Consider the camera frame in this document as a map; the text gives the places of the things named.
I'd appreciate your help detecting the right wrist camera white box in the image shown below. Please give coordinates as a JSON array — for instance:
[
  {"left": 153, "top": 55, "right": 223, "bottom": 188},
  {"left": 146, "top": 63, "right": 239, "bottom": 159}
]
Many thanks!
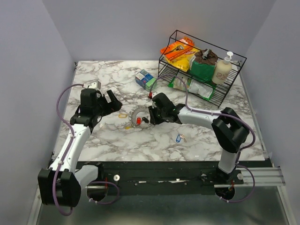
[{"left": 148, "top": 91, "right": 158, "bottom": 99}]

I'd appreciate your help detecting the green white snack pouch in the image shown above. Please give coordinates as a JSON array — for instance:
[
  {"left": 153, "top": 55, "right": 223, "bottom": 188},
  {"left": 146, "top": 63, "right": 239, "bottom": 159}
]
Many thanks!
[{"left": 168, "top": 75, "right": 214, "bottom": 100}]

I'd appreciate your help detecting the yellow key tag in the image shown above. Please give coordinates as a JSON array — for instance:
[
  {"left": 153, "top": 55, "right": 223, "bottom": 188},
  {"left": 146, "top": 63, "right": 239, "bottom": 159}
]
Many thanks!
[{"left": 118, "top": 113, "right": 128, "bottom": 119}]

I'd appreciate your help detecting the purple cable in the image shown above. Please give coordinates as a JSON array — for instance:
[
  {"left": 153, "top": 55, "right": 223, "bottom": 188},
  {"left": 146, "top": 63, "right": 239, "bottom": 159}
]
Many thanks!
[
  {"left": 52, "top": 83, "right": 85, "bottom": 216},
  {"left": 149, "top": 75, "right": 256, "bottom": 204}
]

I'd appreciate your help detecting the orange razor package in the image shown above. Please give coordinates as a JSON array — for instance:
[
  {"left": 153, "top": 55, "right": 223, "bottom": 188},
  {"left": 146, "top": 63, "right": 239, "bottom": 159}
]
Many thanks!
[{"left": 160, "top": 37, "right": 195, "bottom": 61}]

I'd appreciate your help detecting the metal disc with keyrings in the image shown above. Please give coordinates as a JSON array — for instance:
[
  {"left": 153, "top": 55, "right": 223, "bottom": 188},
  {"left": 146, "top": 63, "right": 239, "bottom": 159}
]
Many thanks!
[{"left": 128, "top": 105, "right": 152, "bottom": 129}]

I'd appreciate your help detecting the green brown paper bag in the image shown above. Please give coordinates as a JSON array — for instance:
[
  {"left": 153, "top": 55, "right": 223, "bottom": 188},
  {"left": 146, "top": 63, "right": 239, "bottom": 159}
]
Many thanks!
[{"left": 189, "top": 49, "right": 218, "bottom": 82}]

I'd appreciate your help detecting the black key tag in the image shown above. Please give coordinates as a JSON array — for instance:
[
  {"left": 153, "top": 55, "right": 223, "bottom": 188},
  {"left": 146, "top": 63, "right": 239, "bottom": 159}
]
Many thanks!
[{"left": 142, "top": 117, "right": 149, "bottom": 123}]

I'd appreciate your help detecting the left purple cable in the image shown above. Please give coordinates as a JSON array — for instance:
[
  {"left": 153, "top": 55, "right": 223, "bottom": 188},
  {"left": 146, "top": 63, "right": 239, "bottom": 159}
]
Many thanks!
[{"left": 52, "top": 83, "right": 85, "bottom": 216}]

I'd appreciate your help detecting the cream pump soap bottle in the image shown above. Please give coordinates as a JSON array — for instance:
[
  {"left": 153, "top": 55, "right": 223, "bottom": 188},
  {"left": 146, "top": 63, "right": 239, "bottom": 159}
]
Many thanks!
[{"left": 212, "top": 51, "right": 233, "bottom": 84}]

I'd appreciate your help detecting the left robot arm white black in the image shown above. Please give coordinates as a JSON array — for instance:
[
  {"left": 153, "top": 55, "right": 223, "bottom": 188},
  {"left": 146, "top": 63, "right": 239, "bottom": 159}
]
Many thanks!
[{"left": 37, "top": 88, "right": 122, "bottom": 207}]

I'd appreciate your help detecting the red key tag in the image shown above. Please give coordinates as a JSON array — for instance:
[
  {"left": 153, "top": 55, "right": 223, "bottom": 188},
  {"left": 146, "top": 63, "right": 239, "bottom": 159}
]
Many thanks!
[{"left": 136, "top": 117, "right": 142, "bottom": 125}]

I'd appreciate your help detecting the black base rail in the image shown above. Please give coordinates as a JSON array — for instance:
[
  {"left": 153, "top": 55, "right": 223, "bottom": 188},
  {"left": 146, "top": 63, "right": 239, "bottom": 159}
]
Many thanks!
[{"left": 75, "top": 160, "right": 244, "bottom": 196}]

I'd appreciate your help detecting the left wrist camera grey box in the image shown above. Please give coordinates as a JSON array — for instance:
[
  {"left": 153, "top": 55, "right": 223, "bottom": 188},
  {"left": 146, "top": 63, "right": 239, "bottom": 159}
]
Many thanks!
[{"left": 88, "top": 80, "right": 101, "bottom": 90}]

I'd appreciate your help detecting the blue green box stack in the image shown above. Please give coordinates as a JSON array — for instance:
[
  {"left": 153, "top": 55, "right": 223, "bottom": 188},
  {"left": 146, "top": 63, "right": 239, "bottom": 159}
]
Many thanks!
[{"left": 135, "top": 69, "right": 156, "bottom": 91}]

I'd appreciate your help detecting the black wire rack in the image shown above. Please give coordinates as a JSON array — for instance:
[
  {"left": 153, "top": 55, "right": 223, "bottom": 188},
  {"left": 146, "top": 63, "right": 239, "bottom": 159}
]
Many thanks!
[{"left": 158, "top": 30, "right": 247, "bottom": 107}]

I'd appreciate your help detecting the yellow snack bag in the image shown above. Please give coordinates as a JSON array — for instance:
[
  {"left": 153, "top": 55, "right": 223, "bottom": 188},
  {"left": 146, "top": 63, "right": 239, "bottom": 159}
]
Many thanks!
[{"left": 164, "top": 48, "right": 200, "bottom": 72}]

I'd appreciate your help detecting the blue tag key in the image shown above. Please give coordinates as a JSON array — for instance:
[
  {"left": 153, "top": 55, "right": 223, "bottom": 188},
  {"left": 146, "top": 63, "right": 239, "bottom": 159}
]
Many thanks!
[{"left": 176, "top": 134, "right": 187, "bottom": 143}]

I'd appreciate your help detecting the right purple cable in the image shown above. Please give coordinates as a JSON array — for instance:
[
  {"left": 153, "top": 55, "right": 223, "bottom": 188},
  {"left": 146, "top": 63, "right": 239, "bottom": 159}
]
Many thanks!
[{"left": 149, "top": 75, "right": 256, "bottom": 204}]

